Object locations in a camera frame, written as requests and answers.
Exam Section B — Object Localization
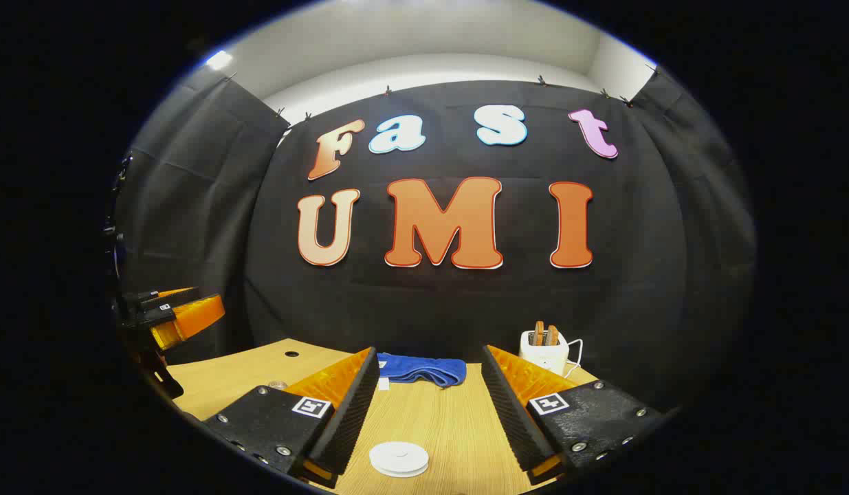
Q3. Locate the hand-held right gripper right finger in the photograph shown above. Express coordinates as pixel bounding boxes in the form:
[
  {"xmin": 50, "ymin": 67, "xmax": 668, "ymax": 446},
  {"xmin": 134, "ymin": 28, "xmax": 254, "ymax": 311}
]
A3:
[{"xmin": 481, "ymin": 344, "xmax": 665, "ymax": 486}]

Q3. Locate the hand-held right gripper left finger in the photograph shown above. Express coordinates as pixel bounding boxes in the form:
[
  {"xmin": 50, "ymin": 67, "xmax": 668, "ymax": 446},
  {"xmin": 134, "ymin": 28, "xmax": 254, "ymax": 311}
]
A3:
[{"xmin": 203, "ymin": 346, "xmax": 382, "ymax": 490}]

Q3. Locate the white toaster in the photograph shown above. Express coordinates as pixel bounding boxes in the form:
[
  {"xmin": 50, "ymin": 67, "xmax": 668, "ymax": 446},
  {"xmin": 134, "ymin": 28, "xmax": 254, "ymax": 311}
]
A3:
[{"xmin": 519, "ymin": 330, "xmax": 571, "ymax": 377}]

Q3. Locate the blue towel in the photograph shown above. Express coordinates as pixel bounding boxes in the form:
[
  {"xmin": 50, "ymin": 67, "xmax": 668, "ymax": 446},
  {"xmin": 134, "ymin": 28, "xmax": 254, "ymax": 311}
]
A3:
[{"xmin": 376, "ymin": 353, "xmax": 467, "ymax": 389}]

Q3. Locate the black backdrop cloth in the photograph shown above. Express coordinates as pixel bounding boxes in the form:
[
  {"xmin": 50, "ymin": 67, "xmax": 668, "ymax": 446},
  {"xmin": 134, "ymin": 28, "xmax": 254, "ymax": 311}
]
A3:
[{"xmin": 111, "ymin": 65, "xmax": 758, "ymax": 413}]

